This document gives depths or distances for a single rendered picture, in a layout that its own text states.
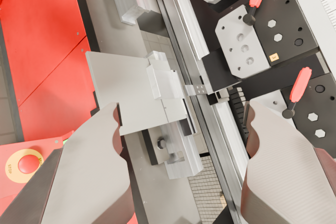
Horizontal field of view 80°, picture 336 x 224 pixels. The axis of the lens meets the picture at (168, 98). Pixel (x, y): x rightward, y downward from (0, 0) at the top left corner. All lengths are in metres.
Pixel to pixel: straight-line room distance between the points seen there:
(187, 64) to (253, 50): 0.43
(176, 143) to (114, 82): 0.27
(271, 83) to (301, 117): 0.57
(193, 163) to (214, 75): 0.26
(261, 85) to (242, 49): 0.55
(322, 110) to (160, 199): 0.45
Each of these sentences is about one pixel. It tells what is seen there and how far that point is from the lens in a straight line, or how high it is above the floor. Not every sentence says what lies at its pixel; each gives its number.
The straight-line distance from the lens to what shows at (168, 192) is 0.66.
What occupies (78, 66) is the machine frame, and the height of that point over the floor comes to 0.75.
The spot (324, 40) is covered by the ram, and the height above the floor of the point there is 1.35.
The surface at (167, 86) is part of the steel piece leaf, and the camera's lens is 0.56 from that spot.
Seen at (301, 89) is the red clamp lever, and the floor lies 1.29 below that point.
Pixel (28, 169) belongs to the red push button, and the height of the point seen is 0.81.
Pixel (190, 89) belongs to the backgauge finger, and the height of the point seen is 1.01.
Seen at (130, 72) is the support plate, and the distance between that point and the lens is 0.49.
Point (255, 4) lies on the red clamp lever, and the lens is 0.47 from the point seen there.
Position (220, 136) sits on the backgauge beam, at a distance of 0.82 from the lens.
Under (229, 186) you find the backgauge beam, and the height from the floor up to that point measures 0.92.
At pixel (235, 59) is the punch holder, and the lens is 0.49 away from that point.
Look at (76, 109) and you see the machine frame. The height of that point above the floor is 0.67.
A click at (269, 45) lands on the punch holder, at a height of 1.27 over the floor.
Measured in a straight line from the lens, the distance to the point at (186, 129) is 0.60.
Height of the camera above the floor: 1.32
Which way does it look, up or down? 36 degrees down
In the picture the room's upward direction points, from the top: 65 degrees clockwise
